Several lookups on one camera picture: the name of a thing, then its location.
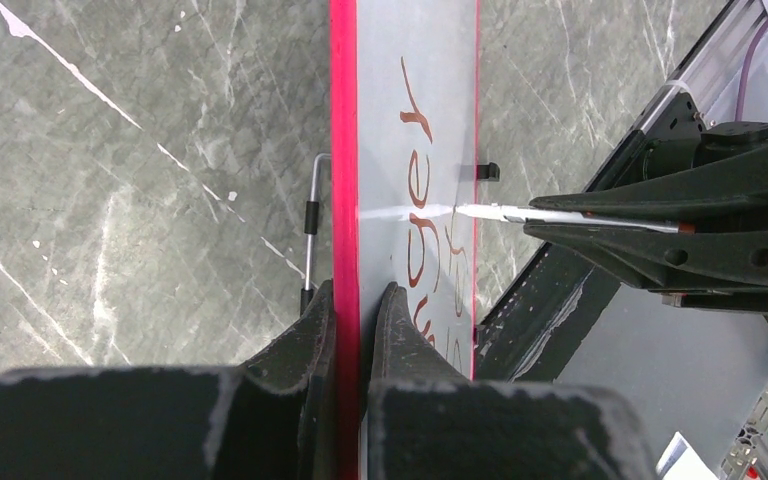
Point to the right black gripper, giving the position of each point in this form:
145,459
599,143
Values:
716,181

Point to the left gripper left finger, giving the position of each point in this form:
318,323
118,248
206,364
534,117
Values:
271,417

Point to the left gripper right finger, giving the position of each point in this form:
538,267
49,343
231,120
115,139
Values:
425,420

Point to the whiteboard marker white barrel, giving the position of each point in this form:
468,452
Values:
523,215

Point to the red framed whiteboard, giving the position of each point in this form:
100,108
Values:
404,109

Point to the black whiteboard clip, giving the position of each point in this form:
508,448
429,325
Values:
489,172

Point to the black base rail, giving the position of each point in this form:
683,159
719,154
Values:
638,130

